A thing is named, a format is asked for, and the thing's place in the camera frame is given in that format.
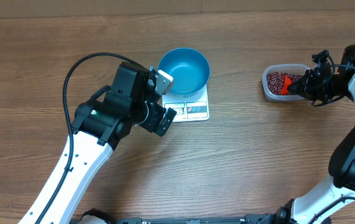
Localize red scoop with blue handle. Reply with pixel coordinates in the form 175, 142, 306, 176
280, 75, 292, 95

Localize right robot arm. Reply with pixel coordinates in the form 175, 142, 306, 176
256, 44, 355, 223

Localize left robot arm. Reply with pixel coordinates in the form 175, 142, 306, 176
21, 62, 176, 223

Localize white digital kitchen scale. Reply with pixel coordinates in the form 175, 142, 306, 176
162, 85, 210, 123

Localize blue metal bowl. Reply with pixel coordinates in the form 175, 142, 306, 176
158, 47, 211, 97

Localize clear plastic container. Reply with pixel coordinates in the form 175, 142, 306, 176
262, 63, 309, 101

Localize red beans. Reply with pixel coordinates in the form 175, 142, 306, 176
266, 72, 302, 95

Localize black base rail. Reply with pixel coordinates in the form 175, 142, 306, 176
70, 207, 332, 224

